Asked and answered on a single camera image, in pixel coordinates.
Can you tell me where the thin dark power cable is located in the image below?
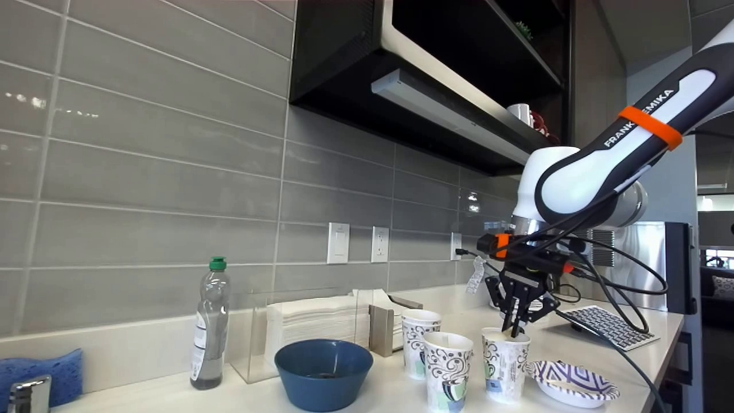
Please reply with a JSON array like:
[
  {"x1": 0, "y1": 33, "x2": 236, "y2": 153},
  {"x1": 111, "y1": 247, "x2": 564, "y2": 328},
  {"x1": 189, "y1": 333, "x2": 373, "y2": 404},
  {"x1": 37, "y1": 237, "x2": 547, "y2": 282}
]
[{"x1": 457, "y1": 248, "x2": 670, "y2": 413}]

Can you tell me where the under-cabinet light bar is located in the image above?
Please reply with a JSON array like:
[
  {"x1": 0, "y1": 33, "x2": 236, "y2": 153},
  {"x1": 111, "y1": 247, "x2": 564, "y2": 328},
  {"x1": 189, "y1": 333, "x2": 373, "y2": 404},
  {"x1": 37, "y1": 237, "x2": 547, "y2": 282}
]
[{"x1": 369, "y1": 67, "x2": 532, "y2": 166}]

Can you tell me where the blue patterned paper plate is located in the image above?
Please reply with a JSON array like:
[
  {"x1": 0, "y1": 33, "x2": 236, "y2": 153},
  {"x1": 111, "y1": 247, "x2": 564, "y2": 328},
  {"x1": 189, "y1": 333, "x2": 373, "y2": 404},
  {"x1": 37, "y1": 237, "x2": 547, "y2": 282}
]
[{"x1": 527, "y1": 359, "x2": 620, "y2": 411}]

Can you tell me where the stainless steel appliance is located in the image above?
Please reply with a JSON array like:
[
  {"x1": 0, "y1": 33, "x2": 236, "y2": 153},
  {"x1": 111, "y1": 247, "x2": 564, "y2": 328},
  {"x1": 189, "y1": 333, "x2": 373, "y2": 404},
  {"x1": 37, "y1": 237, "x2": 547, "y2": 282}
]
[{"x1": 591, "y1": 219, "x2": 699, "y2": 318}]

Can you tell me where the blue bowl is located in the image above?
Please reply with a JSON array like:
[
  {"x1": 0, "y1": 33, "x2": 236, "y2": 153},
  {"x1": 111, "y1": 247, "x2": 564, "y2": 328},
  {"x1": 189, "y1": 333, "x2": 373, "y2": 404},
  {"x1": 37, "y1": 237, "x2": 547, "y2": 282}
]
[{"x1": 274, "y1": 337, "x2": 376, "y2": 413}]

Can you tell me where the white wall plate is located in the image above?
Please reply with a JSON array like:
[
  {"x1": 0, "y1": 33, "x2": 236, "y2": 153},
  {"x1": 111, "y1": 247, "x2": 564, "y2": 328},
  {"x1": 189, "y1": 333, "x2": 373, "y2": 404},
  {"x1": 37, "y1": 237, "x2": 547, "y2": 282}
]
[{"x1": 326, "y1": 221, "x2": 353, "y2": 266}]

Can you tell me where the white mug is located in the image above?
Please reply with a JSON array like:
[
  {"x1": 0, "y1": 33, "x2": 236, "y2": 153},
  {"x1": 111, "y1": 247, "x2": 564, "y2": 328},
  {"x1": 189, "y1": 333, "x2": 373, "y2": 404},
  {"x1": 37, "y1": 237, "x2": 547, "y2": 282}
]
[{"x1": 504, "y1": 102, "x2": 534, "y2": 132}]

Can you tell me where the dark upper cabinet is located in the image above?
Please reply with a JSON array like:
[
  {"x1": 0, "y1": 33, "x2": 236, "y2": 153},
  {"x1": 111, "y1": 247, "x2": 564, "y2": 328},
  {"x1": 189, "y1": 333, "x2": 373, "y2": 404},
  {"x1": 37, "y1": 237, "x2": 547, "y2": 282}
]
[{"x1": 287, "y1": 0, "x2": 629, "y2": 179}]

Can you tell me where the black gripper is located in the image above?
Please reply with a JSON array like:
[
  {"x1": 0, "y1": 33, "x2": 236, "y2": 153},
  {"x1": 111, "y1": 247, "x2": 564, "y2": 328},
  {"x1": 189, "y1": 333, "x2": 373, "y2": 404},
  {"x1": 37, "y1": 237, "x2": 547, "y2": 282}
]
[{"x1": 495, "y1": 241, "x2": 572, "y2": 341}]

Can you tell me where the clear acrylic holder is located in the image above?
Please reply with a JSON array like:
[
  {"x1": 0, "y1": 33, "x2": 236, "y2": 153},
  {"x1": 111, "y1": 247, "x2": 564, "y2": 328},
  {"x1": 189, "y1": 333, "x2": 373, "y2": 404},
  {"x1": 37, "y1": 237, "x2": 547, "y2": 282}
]
[{"x1": 227, "y1": 295, "x2": 365, "y2": 387}]

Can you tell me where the orange arm strap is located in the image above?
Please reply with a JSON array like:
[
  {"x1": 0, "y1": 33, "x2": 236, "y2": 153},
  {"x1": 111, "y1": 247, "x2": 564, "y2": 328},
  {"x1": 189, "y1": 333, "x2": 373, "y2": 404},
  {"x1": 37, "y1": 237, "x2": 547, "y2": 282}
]
[{"x1": 618, "y1": 104, "x2": 685, "y2": 154}]

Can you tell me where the orange cable clip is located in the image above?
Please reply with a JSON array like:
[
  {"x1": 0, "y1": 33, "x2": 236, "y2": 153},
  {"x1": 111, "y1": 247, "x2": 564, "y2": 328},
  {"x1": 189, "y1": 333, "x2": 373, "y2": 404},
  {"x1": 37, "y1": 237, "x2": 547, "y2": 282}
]
[{"x1": 493, "y1": 232, "x2": 513, "y2": 263}]

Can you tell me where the white plastic wrapper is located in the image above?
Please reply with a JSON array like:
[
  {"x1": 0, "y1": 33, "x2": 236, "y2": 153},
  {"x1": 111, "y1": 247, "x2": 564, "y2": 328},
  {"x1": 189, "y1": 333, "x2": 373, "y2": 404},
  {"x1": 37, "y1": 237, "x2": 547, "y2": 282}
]
[{"x1": 466, "y1": 257, "x2": 490, "y2": 299}]

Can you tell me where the clear bottle green cap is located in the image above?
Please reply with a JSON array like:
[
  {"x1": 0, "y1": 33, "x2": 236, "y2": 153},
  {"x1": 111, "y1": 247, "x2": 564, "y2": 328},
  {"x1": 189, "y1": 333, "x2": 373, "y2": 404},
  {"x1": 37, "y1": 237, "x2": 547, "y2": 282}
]
[{"x1": 189, "y1": 256, "x2": 232, "y2": 393}]

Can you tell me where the blue sponge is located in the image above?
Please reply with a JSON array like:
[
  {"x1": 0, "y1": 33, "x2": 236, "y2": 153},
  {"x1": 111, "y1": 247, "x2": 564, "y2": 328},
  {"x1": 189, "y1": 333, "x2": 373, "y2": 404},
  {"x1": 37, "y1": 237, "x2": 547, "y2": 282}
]
[{"x1": 0, "y1": 346, "x2": 87, "y2": 411}]

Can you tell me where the grey napkin holder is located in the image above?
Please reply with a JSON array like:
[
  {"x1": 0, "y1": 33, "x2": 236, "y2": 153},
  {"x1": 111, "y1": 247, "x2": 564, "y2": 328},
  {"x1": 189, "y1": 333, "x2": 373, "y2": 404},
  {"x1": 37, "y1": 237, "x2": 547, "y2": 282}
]
[{"x1": 368, "y1": 295, "x2": 424, "y2": 359}]

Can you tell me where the dark base cabinet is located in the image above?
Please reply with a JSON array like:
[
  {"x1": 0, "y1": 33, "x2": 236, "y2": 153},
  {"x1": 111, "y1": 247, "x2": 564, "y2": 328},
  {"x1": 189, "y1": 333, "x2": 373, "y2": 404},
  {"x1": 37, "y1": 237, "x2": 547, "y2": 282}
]
[{"x1": 653, "y1": 309, "x2": 707, "y2": 413}]

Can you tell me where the white napkin stack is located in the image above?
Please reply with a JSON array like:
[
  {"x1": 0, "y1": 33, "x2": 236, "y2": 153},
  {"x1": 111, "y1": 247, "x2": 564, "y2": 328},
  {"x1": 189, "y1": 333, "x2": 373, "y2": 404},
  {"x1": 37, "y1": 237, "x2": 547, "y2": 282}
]
[{"x1": 350, "y1": 287, "x2": 408, "y2": 310}]

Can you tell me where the chrome faucet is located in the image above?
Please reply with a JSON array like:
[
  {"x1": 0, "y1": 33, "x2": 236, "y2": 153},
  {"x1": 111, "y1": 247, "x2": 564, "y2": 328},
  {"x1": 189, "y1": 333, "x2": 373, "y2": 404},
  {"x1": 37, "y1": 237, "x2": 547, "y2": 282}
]
[{"x1": 4, "y1": 375, "x2": 55, "y2": 413}]

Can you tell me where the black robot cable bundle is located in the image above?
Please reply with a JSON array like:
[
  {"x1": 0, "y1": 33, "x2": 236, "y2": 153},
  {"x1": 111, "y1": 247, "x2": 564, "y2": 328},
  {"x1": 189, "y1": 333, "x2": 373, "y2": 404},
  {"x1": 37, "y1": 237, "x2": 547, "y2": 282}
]
[{"x1": 534, "y1": 226, "x2": 670, "y2": 342}]

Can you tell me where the patterned paper cup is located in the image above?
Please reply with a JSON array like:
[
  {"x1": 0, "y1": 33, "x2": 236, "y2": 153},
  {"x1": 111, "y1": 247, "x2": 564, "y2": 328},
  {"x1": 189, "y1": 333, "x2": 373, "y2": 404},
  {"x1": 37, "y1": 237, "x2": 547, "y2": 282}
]
[
  {"x1": 477, "y1": 327, "x2": 532, "y2": 406},
  {"x1": 399, "y1": 309, "x2": 446, "y2": 381},
  {"x1": 419, "y1": 328, "x2": 477, "y2": 413}
]

